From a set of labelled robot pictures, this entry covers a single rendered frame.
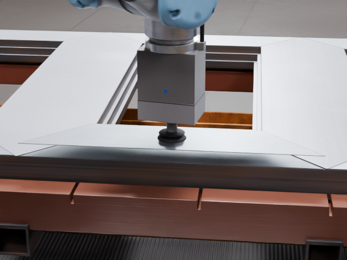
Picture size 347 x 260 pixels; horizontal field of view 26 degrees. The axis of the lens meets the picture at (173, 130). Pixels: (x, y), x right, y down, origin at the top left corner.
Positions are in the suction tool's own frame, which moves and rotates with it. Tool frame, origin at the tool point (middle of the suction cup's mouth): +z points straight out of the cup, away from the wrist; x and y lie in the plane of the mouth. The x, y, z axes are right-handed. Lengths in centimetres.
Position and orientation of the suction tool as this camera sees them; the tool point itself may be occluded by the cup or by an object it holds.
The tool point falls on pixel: (172, 145)
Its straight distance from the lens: 111.1
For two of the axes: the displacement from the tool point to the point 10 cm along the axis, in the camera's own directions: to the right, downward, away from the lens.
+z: 0.0, 9.3, 3.6
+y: -9.6, -1.0, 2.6
